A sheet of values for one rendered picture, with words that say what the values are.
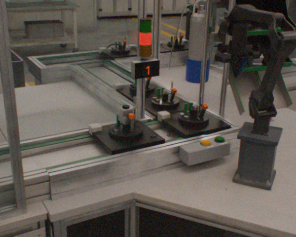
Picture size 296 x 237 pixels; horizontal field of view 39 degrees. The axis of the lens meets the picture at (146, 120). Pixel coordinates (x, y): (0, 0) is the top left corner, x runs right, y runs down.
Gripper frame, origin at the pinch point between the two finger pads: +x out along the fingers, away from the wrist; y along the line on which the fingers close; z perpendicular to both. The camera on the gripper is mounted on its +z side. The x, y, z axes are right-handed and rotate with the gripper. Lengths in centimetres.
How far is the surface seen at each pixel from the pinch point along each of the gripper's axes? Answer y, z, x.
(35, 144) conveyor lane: 74, 31, 30
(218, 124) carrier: -2.4, 11.0, 28.3
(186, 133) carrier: 15.7, 9.1, 28.3
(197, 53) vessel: -50, 95, 19
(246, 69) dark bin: -16.6, 12.3, 5.1
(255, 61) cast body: -21.5, 12.5, 2.1
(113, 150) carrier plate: 50, 8, 28
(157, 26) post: -38, 128, 6
